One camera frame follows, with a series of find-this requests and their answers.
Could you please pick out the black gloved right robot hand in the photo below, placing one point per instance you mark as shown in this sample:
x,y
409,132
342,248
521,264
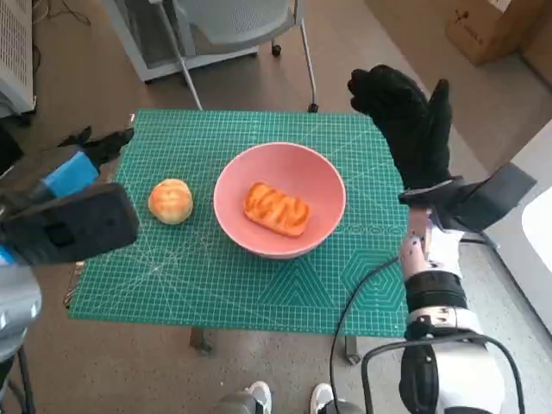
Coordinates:
x,y
418,129

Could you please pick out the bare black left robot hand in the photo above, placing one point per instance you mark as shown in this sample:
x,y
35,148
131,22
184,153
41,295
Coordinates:
x,y
69,172

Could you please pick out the round toy bread bun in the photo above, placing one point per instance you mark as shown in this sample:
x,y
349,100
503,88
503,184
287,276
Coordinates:
x,y
170,202

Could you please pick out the pink bowl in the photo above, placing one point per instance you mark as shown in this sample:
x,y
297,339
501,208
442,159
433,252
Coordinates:
x,y
276,164

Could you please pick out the long striped toy bread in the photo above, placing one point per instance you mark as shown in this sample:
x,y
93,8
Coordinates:
x,y
276,209

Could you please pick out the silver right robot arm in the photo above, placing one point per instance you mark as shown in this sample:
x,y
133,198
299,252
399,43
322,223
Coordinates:
x,y
435,293

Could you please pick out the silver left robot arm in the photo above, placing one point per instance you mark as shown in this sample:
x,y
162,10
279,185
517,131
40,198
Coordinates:
x,y
17,310

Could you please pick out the black office chair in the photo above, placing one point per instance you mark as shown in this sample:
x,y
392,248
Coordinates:
x,y
8,146

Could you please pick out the cardboard box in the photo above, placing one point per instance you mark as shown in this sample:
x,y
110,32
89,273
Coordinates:
x,y
487,30

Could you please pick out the white perforated computer case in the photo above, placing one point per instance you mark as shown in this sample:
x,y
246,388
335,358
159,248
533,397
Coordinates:
x,y
13,47

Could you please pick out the green cutting mat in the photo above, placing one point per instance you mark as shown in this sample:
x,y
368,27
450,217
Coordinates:
x,y
194,280

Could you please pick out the metal table leg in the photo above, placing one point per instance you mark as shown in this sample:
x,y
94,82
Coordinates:
x,y
199,340
351,349

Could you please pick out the grey mesh chair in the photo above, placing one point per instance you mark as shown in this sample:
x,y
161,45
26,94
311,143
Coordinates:
x,y
233,21

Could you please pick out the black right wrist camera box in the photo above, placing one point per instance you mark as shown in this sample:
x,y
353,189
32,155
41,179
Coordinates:
x,y
496,194

